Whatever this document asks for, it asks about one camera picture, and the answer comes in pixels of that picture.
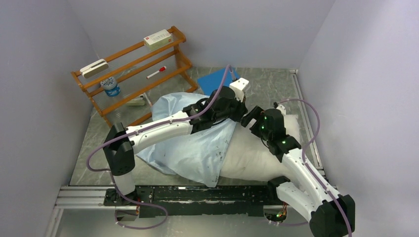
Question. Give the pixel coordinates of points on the orange wooden shelf rack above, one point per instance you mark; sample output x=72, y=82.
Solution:
x=130, y=67

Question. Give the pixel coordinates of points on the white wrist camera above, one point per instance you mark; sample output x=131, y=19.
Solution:
x=281, y=108
x=239, y=87

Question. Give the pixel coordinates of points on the blue lidded jar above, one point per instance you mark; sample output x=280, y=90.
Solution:
x=110, y=86

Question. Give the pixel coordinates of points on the blue flat board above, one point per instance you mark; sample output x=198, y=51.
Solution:
x=211, y=82

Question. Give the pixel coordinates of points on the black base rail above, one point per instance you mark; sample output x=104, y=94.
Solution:
x=252, y=200

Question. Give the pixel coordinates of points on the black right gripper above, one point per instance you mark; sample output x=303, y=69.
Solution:
x=257, y=113

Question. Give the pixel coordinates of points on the red white marker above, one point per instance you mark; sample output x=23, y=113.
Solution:
x=162, y=69

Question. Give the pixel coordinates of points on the white pillow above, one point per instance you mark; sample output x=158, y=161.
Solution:
x=248, y=159

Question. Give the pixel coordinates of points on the white eraser block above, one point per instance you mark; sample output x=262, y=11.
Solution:
x=94, y=68

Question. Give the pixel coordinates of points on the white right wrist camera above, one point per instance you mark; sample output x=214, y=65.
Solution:
x=281, y=108

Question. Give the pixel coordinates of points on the light blue pillowcase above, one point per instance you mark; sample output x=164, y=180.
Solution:
x=198, y=157

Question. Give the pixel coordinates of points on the aluminium frame rail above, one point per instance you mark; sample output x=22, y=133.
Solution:
x=77, y=198

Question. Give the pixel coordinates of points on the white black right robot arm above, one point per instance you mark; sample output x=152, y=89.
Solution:
x=327, y=212

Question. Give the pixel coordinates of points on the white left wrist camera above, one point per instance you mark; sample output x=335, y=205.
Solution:
x=239, y=87

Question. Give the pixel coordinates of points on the pink white pen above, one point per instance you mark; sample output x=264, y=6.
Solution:
x=147, y=99

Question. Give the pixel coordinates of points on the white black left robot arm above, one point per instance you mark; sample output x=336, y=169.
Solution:
x=122, y=143

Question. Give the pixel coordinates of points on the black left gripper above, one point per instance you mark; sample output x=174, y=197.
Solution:
x=242, y=110

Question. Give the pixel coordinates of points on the white red box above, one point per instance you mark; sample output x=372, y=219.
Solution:
x=158, y=40

